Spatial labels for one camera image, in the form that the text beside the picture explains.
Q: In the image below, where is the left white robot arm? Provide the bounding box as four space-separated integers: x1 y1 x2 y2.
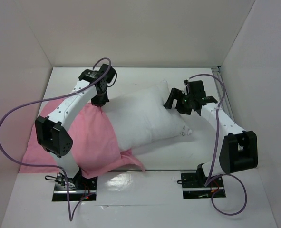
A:
35 64 117 190

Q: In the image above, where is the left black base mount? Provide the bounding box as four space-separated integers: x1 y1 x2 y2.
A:
44 173 97 202

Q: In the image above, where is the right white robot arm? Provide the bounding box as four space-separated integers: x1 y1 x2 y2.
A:
164 80 258 186

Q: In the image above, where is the purple cable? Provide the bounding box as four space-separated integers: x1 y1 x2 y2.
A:
184 73 248 216
0 57 112 221

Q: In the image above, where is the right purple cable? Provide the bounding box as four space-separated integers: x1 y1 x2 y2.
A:
184 73 248 216

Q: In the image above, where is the aluminium frame rail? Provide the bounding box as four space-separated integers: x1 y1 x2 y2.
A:
211 66 234 120

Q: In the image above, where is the pink pillowcase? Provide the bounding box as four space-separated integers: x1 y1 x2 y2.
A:
20 103 145 178

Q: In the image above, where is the white pillow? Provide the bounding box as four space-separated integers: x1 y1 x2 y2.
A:
102 80 193 151

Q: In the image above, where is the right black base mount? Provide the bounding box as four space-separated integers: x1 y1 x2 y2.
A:
176 172 226 200

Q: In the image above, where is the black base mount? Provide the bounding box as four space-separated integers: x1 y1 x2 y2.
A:
176 172 226 200
44 173 97 202

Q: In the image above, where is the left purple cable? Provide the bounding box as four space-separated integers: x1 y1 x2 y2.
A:
0 57 112 221

